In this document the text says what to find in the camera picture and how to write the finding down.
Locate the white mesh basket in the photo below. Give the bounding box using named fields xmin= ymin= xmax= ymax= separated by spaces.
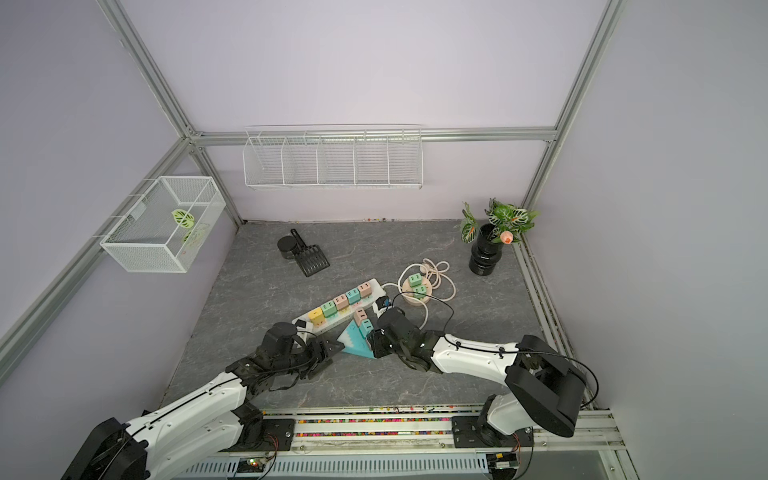
xmin=100 ymin=176 xmax=225 ymax=273

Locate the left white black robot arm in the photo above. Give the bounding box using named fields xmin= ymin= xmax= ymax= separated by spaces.
xmin=63 ymin=322 xmax=344 ymax=479

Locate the white long power strip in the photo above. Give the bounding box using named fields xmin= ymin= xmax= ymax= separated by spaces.
xmin=292 ymin=279 xmax=386 ymax=335

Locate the black slotted scoop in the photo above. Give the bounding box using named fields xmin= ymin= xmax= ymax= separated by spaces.
xmin=290 ymin=229 xmax=330 ymax=277

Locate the teal plug adapter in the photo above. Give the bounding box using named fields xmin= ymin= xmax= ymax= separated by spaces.
xmin=359 ymin=319 xmax=373 ymax=338

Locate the teal triangular power strip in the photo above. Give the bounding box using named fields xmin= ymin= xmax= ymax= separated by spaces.
xmin=337 ymin=320 xmax=375 ymax=359

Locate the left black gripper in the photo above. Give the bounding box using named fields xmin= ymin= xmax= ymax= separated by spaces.
xmin=274 ymin=334 xmax=345 ymax=379

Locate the yellow plug adapter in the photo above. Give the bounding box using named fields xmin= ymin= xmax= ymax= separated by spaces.
xmin=308 ymin=307 xmax=326 ymax=326

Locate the black round container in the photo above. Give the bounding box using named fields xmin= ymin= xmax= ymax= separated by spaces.
xmin=277 ymin=235 xmax=300 ymax=260

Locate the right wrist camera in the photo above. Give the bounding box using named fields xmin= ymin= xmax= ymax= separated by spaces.
xmin=375 ymin=295 xmax=392 ymax=310

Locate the white wire wall shelf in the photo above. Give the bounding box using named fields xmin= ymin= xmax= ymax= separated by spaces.
xmin=242 ymin=124 xmax=424 ymax=190

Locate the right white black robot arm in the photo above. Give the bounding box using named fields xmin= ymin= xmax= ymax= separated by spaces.
xmin=365 ymin=308 xmax=587 ymax=438

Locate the green leaf in basket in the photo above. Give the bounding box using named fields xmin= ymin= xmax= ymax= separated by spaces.
xmin=171 ymin=209 xmax=196 ymax=230

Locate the black vase with plant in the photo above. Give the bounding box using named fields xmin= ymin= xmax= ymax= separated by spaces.
xmin=459 ymin=198 xmax=539 ymax=276

